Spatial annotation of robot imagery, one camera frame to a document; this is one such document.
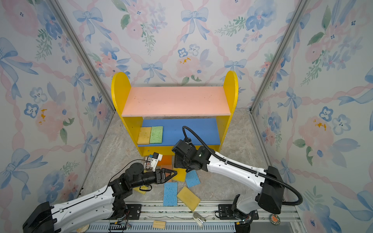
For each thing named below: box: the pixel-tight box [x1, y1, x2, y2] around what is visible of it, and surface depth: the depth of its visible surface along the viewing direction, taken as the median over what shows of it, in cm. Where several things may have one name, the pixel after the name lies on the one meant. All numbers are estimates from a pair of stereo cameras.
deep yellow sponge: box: [171, 167, 187, 183], surface depth 72 cm
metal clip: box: [192, 212, 207, 228], surface depth 72 cm
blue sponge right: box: [185, 169, 201, 188], surface depth 84 cm
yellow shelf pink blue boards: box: [110, 70, 239, 157], surface depth 72 cm
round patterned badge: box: [269, 213, 281, 226], surface depth 73 cm
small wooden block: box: [152, 219, 167, 230], surface depth 72 cm
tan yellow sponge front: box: [176, 185, 201, 212], surface depth 79 cm
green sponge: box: [149, 126, 164, 144], surface depth 87 cm
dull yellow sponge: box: [136, 127, 152, 145], surface depth 86 cm
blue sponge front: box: [163, 182, 178, 207], surface depth 80 cm
